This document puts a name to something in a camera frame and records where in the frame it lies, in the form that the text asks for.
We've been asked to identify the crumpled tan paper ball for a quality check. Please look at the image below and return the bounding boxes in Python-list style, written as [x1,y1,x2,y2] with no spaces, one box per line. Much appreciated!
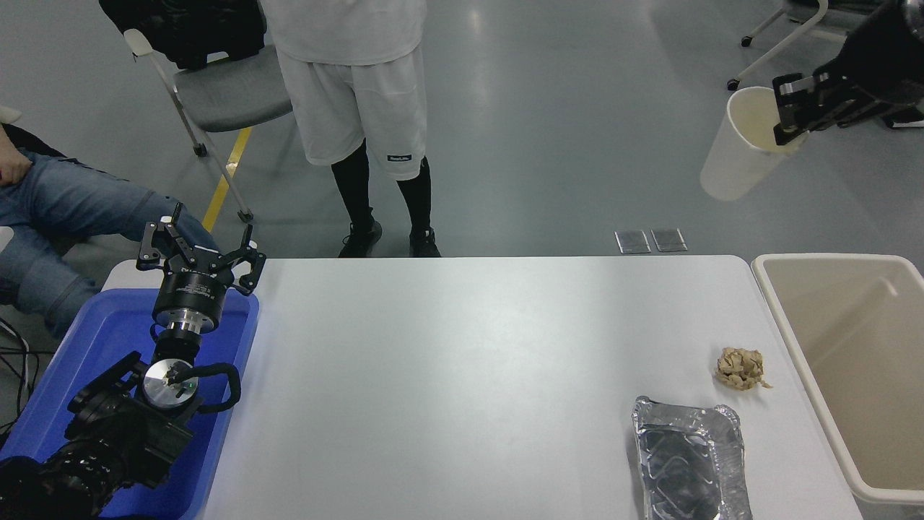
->
[715,347,772,391]

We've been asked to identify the silver foil tray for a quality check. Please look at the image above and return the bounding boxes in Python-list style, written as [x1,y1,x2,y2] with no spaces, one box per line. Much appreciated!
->
[632,395,753,520]

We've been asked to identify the seated person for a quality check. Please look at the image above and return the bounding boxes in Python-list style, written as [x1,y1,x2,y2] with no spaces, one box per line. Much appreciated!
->
[0,123,217,340]

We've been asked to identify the white paper cup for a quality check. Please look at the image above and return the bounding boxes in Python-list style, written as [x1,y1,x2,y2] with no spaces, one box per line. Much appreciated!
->
[699,86,808,202]

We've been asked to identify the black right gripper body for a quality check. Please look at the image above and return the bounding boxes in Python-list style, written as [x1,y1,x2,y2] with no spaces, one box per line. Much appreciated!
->
[814,0,924,122]

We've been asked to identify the blue plastic tray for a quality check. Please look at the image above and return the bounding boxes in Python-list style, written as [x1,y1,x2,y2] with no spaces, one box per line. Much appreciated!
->
[0,289,261,520]

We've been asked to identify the black floor cables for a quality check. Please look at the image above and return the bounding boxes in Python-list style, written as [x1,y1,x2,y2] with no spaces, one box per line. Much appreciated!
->
[0,318,55,434]

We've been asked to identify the large pale bin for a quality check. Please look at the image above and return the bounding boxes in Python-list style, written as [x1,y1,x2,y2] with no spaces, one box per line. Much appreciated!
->
[751,253,924,520]

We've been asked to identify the white wheeled chair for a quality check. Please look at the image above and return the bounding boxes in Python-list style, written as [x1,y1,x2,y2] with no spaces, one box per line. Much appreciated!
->
[728,0,867,91]

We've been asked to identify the standing person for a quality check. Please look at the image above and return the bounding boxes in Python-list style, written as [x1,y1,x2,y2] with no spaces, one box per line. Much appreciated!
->
[258,0,443,259]

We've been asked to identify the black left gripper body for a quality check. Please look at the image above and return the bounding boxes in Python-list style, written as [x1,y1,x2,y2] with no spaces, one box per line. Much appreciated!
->
[152,257,235,324]

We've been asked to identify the person's hand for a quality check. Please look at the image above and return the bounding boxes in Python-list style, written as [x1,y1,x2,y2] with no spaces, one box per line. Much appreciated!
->
[0,137,34,186]

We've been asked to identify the black jacket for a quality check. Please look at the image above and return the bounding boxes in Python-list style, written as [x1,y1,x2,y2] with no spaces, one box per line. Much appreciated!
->
[99,0,268,71]

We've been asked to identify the grey chair with white frame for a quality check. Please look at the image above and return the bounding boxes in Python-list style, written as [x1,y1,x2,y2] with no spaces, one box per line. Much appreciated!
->
[124,0,293,223]

